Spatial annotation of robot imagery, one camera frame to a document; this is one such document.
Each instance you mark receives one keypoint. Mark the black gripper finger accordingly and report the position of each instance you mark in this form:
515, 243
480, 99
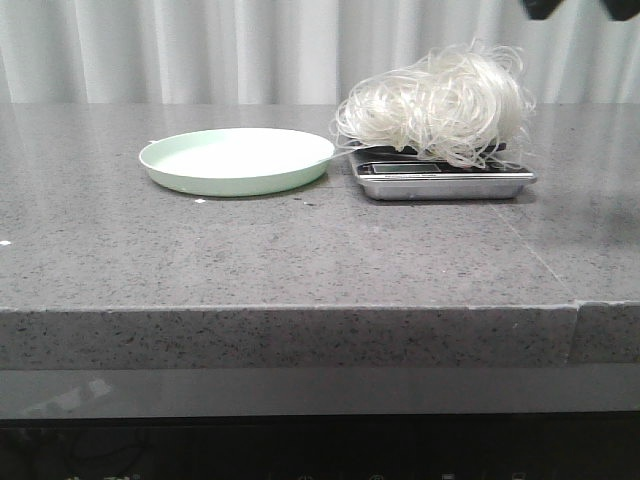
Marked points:
622, 10
539, 9

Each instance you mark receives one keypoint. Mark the white vermicelli bundle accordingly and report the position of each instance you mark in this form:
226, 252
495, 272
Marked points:
458, 104

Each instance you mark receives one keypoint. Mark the digital kitchen scale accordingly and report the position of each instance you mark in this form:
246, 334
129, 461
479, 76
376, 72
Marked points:
387, 174

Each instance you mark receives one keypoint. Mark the light green plate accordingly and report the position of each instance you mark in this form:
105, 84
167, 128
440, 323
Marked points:
237, 162

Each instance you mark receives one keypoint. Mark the white curtain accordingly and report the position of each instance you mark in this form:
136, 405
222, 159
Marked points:
295, 52

